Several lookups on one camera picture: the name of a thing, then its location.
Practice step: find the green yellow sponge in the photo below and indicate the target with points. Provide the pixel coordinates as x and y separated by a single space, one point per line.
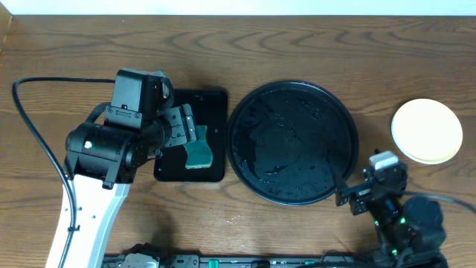
199 153

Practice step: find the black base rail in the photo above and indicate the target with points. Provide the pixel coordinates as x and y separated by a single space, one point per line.
147 255

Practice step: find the black rectangular tray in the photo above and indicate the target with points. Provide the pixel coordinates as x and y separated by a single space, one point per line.
209 108

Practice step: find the yellow plate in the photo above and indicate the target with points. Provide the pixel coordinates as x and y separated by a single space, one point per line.
427 131

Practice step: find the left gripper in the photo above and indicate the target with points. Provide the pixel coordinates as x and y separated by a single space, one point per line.
178 127

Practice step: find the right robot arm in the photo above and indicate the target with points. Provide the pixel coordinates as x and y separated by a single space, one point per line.
410 234

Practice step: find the black round tray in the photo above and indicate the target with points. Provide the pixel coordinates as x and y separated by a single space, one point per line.
279 136

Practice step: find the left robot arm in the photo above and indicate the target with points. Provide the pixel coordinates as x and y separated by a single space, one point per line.
102 160

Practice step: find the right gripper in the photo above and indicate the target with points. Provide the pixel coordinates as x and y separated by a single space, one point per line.
361 195

